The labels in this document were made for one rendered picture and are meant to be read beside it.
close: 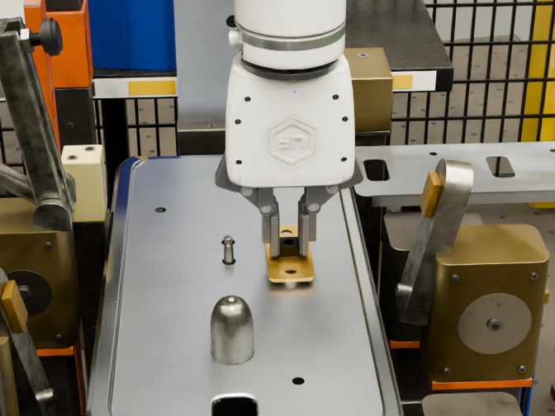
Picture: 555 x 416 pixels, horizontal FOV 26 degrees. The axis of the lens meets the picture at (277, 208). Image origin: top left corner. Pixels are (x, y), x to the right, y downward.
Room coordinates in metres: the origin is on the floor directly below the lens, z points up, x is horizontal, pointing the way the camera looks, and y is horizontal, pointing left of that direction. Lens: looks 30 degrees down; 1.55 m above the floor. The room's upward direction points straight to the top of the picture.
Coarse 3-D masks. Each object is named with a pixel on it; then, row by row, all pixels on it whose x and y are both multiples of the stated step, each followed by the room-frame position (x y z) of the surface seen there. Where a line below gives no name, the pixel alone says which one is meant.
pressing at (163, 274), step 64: (128, 192) 0.96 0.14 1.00; (192, 192) 0.97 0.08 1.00; (128, 256) 0.86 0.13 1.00; (192, 256) 0.86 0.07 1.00; (256, 256) 0.86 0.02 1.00; (320, 256) 0.86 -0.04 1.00; (128, 320) 0.77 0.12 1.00; (192, 320) 0.77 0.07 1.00; (256, 320) 0.77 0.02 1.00; (320, 320) 0.77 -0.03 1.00; (128, 384) 0.69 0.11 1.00; (192, 384) 0.69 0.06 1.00; (256, 384) 0.69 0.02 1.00; (320, 384) 0.69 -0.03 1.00; (384, 384) 0.69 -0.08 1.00
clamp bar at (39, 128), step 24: (0, 24) 0.85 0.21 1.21; (48, 24) 0.84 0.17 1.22; (0, 48) 0.83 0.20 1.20; (24, 48) 0.84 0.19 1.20; (48, 48) 0.83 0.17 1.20; (0, 72) 0.83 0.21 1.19; (24, 72) 0.83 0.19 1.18; (24, 96) 0.83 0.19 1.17; (24, 120) 0.83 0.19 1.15; (48, 120) 0.86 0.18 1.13; (24, 144) 0.83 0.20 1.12; (48, 144) 0.83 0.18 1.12; (48, 168) 0.83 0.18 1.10; (48, 192) 0.83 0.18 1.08
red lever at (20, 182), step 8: (0, 168) 0.84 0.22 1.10; (8, 168) 0.85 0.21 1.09; (0, 176) 0.84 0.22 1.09; (8, 176) 0.84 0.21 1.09; (16, 176) 0.84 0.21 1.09; (24, 176) 0.85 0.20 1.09; (0, 184) 0.84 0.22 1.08; (8, 184) 0.84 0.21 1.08; (16, 184) 0.84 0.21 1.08; (24, 184) 0.84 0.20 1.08; (16, 192) 0.84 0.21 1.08; (24, 192) 0.84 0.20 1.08; (32, 192) 0.84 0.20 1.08; (32, 200) 0.84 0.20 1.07
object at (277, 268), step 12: (288, 228) 0.89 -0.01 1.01; (288, 240) 0.86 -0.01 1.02; (288, 252) 0.85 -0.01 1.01; (276, 264) 0.84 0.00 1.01; (288, 264) 0.84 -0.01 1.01; (300, 264) 0.84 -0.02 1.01; (312, 264) 0.84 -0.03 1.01; (276, 276) 0.82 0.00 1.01; (288, 276) 0.82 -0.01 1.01; (300, 276) 0.82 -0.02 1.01; (312, 276) 0.82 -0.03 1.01
